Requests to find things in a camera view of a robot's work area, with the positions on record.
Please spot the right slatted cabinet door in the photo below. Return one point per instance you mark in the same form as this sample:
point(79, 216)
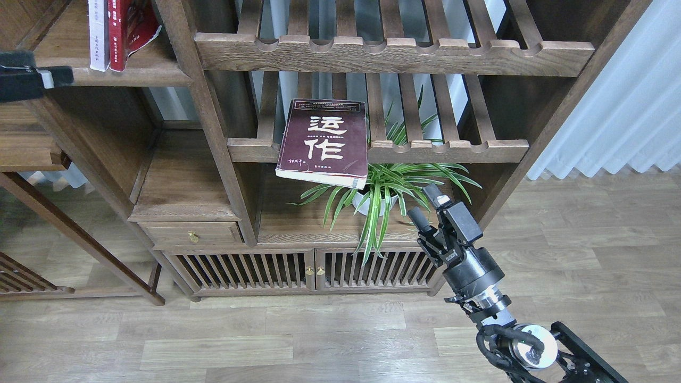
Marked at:
point(396, 270)

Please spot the white pleated curtain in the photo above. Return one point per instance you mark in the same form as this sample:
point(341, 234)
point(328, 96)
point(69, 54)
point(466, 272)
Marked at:
point(630, 117)

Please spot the dark wooden bookshelf unit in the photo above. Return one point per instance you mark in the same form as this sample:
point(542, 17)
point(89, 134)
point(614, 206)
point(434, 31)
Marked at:
point(442, 83)

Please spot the green spider plant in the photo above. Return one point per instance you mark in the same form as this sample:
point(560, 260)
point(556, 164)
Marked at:
point(406, 180)

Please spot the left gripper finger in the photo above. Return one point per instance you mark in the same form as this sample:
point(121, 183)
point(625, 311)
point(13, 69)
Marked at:
point(21, 79)

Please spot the wooden side furniture left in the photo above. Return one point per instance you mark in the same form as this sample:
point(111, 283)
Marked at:
point(108, 133)

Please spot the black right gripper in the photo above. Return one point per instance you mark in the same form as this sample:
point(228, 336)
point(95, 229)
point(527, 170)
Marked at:
point(472, 273)

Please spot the red paperback book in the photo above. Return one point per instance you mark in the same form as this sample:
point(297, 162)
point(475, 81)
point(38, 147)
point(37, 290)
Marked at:
point(132, 25)

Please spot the wooden drawer with brass knob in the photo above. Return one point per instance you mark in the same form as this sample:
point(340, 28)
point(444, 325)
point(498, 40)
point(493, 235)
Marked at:
point(192, 235)

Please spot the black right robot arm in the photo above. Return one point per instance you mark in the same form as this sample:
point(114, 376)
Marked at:
point(517, 349)

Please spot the white plant pot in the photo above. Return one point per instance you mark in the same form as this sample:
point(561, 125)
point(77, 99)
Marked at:
point(374, 202)

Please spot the white paperback book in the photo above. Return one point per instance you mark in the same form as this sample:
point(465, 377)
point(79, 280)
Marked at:
point(98, 28)

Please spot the dark maroon book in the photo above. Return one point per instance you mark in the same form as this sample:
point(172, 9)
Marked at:
point(325, 141)

